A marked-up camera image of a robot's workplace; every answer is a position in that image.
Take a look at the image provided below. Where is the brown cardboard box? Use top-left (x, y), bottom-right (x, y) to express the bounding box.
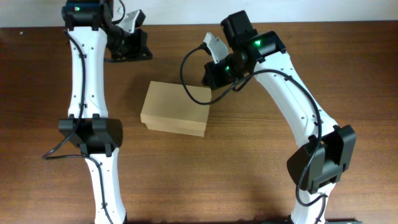
top-left (141, 81), bottom-right (210, 137)

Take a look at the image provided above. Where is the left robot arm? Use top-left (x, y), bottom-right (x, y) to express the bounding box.
top-left (58, 1), bottom-right (152, 223)

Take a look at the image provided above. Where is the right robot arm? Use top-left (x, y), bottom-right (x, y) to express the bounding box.
top-left (201, 11), bottom-right (356, 223)

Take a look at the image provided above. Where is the left black cable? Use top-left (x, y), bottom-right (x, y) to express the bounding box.
top-left (42, 0), bottom-right (127, 224)

